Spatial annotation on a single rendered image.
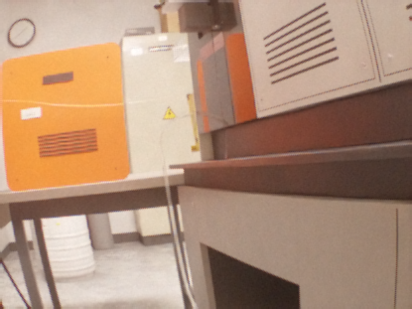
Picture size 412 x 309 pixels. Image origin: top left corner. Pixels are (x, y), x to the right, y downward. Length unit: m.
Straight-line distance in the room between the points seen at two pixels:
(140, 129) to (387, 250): 3.75
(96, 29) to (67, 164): 3.40
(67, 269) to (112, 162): 1.70
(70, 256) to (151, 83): 1.94
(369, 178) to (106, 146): 0.98
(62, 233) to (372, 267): 2.57
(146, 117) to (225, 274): 3.08
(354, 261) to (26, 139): 1.07
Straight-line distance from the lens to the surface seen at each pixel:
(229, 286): 1.18
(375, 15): 0.54
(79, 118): 1.35
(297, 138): 0.81
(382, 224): 0.46
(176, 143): 4.17
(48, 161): 1.35
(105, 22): 4.69
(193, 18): 1.08
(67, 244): 2.94
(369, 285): 0.50
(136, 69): 4.19
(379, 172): 0.48
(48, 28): 4.68
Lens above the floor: 0.75
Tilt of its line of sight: 1 degrees up
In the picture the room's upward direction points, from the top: 7 degrees counter-clockwise
